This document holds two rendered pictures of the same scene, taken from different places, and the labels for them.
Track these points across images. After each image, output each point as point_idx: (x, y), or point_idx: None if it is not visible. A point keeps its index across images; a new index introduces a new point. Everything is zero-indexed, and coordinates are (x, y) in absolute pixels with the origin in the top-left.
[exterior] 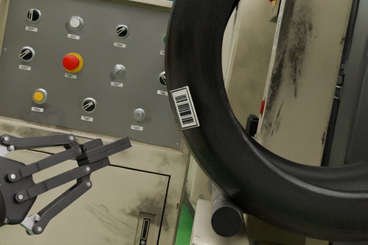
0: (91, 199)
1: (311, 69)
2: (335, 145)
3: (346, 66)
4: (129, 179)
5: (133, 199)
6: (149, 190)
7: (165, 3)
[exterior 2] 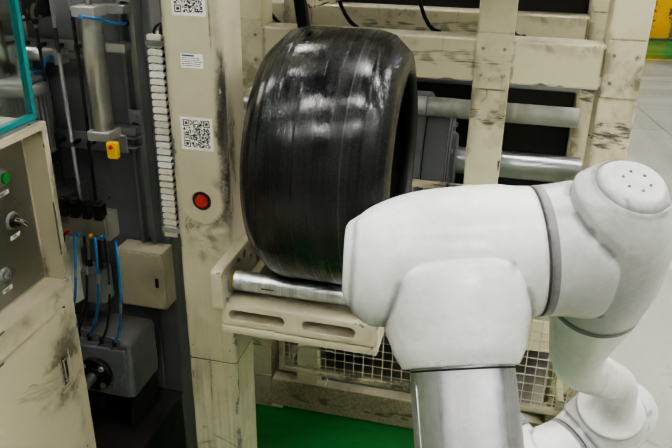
0: (20, 391)
1: (238, 154)
2: (151, 183)
3: (142, 115)
4: (41, 341)
5: (50, 353)
6: (57, 333)
7: (6, 142)
